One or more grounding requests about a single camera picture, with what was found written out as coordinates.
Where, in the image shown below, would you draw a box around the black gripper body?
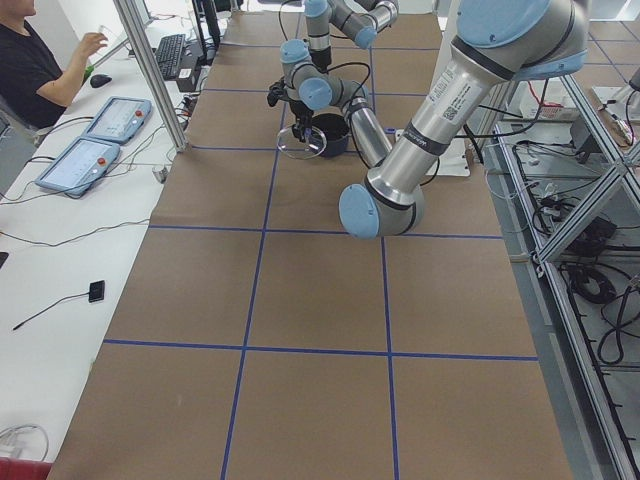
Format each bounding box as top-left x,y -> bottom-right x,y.
290,100 -> 314,125

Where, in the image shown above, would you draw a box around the glass lid purple knob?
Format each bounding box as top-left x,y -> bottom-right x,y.
276,125 -> 326,160

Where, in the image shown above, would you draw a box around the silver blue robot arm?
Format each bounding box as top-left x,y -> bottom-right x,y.
303,0 -> 399,73
267,1 -> 590,239

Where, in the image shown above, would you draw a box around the dark blue saucepan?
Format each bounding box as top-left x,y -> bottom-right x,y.
312,113 -> 350,158

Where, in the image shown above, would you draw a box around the black keyboard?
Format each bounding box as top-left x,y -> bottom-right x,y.
155,34 -> 186,80

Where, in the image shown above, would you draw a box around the far blue teach pendant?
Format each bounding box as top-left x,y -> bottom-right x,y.
83,96 -> 152,145

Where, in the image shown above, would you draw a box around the blue teach pendant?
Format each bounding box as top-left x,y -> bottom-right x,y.
35,137 -> 121,198
83,96 -> 152,145

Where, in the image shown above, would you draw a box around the black computer mouse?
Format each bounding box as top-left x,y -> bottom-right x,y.
89,74 -> 112,88

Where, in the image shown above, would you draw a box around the near blue teach pendant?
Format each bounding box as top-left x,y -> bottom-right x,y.
35,137 -> 121,198

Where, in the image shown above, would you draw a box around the small black box on table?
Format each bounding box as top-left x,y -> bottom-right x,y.
88,280 -> 106,303

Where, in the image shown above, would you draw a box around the seated person in black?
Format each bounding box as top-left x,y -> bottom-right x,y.
1,1 -> 107,129

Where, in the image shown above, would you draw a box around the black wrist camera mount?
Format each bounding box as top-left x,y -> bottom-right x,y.
266,77 -> 290,107

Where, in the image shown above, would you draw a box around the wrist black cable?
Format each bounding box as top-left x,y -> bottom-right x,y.
324,61 -> 375,106

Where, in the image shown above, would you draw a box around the aluminium frame post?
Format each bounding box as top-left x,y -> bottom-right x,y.
113,0 -> 187,152

